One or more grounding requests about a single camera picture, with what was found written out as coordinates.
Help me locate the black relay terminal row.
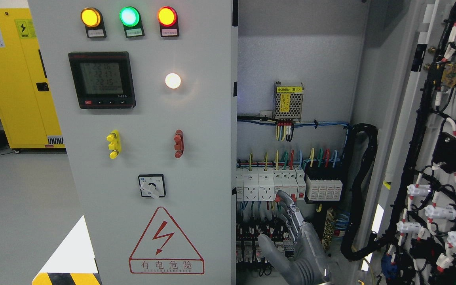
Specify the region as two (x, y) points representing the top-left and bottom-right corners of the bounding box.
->
(235, 218), (295, 277)

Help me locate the red terminal post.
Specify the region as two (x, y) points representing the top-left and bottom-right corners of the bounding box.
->
(173, 129), (184, 159)

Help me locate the yellow indicator light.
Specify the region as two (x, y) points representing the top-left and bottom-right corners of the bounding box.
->
(81, 7), (106, 38)

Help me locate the metal power supply module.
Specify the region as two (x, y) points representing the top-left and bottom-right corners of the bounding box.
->
(273, 81), (305, 122)

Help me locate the green indicator light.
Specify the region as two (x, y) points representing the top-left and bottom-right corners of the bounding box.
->
(119, 6), (145, 38)

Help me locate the grey cabinet door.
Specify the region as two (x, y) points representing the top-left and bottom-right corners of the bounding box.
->
(28, 0), (238, 285)
(341, 0), (456, 285)

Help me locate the black digital power meter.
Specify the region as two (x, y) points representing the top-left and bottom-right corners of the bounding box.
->
(68, 51), (136, 109)

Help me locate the rotary selector switch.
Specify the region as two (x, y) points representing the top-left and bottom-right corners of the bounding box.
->
(138, 174), (166, 199)

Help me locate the white circuit breaker row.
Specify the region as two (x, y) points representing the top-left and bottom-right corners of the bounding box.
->
(235, 167), (306, 202)

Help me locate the red indicator light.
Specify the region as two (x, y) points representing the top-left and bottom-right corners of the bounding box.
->
(157, 6), (180, 37)

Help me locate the yellow terminal post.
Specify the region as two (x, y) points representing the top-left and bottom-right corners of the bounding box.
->
(106, 129), (121, 159)

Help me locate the yellow safety cabinet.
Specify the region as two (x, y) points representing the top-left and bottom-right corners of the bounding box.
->
(0, 8), (65, 150)

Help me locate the black surge protector block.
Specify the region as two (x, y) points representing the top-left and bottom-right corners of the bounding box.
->
(305, 165), (343, 203)

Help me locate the white indicator light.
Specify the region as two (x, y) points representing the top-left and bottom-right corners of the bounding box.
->
(165, 73), (182, 89)

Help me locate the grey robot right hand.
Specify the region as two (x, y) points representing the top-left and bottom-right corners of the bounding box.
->
(258, 190), (334, 285)

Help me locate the red electric warning sticker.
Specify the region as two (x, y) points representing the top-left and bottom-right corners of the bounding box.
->
(128, 206), (205, 275)

